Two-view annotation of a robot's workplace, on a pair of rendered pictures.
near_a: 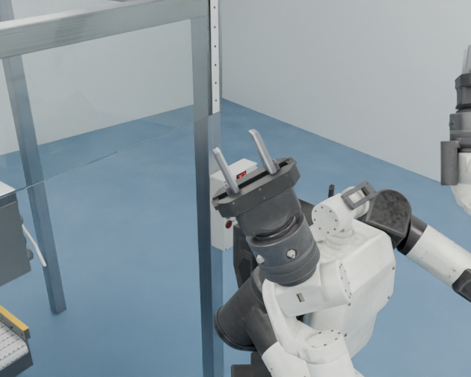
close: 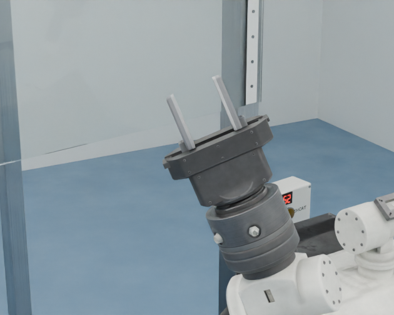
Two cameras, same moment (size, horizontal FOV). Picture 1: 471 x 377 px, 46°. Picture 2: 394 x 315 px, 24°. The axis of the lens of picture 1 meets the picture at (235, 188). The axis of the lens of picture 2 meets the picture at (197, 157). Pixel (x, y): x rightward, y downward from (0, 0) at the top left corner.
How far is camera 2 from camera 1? 0.33 m
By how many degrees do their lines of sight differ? 13
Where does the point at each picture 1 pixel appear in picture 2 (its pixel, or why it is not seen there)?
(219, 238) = not seen: hidden behind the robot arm
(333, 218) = (359, 228)
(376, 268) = not seen: outside the picture
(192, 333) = not seen: outside the picture
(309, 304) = (281, 307)
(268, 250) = (226, 224)
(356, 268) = (392, 304)
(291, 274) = (254, 260)
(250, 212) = (205, 175)
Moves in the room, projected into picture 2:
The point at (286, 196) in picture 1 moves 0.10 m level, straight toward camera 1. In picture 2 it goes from (252, 159) to (227, 192)
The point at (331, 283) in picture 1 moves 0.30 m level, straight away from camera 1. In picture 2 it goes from (308, 279) to (371, 185)
